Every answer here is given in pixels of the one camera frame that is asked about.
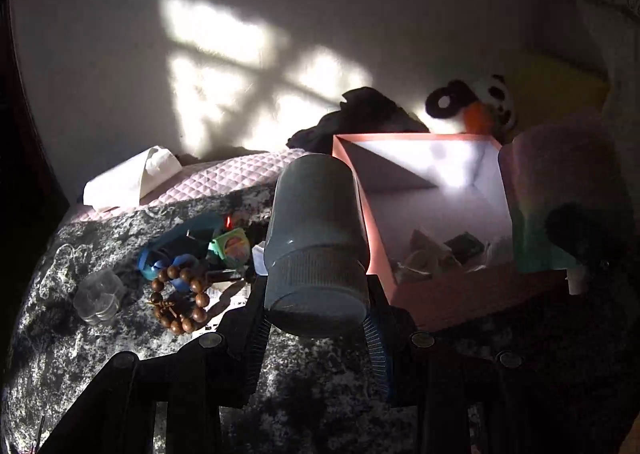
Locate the dark cloth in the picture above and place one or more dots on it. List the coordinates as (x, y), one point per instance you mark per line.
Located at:
(365, 118)

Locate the pink box container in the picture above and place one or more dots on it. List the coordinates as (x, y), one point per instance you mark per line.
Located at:
(440, 184)

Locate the clear round bead organizer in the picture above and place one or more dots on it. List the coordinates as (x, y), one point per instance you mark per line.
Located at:
(100, 296)

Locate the panda plush toy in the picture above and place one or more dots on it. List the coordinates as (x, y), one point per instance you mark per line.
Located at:
(480, 98)

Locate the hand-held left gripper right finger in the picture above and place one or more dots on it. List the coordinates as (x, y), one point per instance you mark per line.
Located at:
(377, 354)

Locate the pink and green pouch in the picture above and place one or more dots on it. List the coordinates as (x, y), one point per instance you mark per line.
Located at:
(560, 163)

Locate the white folded cloth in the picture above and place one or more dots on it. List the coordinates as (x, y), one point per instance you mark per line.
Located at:
(127, 178)

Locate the yellow pillow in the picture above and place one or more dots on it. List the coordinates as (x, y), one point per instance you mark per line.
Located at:
(555, 83)

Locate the white pill bottle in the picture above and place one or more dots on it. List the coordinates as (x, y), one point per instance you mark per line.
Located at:
(315, 234)

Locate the dark speckled blanket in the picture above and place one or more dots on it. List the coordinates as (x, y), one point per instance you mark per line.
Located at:
(65, 359)

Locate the blue rubber bulb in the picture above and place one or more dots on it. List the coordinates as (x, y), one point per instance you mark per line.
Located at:
(167, 263)

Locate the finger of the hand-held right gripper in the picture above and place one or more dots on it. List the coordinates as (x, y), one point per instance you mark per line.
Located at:
(570, 229)

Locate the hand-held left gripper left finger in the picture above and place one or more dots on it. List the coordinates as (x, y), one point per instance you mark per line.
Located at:
(260, 334)

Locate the blue plastic toy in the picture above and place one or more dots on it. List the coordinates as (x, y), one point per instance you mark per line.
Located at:
(192, 234)

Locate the pink quilted blanket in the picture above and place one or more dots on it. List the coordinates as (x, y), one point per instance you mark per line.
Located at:
(215, 178)

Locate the green tape roll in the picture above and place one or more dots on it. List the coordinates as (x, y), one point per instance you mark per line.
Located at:
(231, 248)

